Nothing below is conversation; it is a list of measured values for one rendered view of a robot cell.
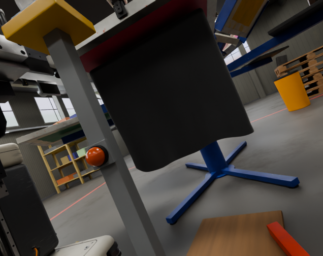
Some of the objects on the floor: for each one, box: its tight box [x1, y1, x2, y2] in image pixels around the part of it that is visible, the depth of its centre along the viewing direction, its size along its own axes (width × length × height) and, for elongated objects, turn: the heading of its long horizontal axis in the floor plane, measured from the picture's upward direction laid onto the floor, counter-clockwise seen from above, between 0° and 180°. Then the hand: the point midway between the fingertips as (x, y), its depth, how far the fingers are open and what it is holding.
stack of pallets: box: [274, 41, 323, 98], centre depth 424 cm, size 126×87×90 cm
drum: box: [273, 70, 311, 111], centre depth 345 cm, size 42×42×66 cm
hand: (123, 14), depth 56 cm, fingers closed on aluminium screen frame, 4 cm apart
